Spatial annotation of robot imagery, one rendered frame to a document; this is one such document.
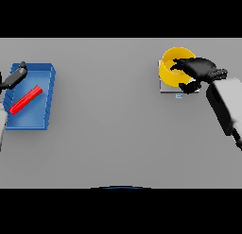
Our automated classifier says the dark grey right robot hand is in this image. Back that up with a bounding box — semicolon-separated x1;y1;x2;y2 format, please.
169;57;229;95

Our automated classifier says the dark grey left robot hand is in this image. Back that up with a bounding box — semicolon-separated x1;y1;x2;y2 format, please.
0;60;28;94

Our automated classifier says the yellow bowl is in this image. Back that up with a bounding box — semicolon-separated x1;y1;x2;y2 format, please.
158;46;197;88

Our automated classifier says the red beaker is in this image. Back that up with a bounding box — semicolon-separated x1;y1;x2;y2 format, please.
9;84;43;116

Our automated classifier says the flat pale square scale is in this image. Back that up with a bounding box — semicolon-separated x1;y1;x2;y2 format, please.
158;59;201;94

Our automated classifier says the blue tray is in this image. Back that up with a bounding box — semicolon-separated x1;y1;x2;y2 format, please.
4;62;57;131

